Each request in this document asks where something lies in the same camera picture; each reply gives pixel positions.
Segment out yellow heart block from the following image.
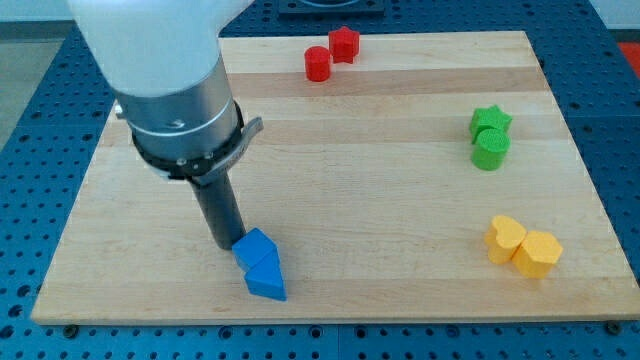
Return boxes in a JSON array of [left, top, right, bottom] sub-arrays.
[[484, 215, 527, 265]]

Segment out red cylinder block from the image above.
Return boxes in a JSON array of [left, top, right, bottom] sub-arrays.
[[304, 46, 331, 82]]

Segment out yellow hexagon block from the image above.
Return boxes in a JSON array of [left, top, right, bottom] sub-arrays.
[[512, 230, 564, 279]]

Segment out green cylinder block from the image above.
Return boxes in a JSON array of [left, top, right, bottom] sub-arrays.
[[471, 129, 511, 171]]

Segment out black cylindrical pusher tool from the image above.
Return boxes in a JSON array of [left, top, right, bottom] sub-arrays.
[[190, 173, 246, 250]]

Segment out blue cube block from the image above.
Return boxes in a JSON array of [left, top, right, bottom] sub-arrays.
[[232, 228, 277, 272]]

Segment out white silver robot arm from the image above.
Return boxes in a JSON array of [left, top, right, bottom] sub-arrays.
[[68, 0, 262, 185]]

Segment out green star block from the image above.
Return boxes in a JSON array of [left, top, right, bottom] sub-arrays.
[[469, 105, 513, 144]]

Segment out blue triangle block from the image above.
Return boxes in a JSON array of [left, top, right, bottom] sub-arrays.
[[244, 251, 287, 301]]

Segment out red star block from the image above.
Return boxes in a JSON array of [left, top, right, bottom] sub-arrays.
[[328, 26, 360, 64]]

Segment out wooden board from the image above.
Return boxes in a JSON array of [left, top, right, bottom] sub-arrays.
[[31, 31, 639, 326]]

